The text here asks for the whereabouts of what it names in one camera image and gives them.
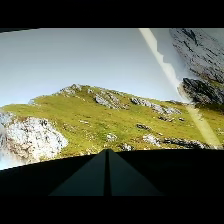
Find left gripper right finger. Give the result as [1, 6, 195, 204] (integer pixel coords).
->
[107, 148, 165, 197]

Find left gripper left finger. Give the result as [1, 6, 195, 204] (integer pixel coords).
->
[49, 148, 108, 197]

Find black pants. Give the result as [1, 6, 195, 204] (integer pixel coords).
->
[0, 148, 224, 197]

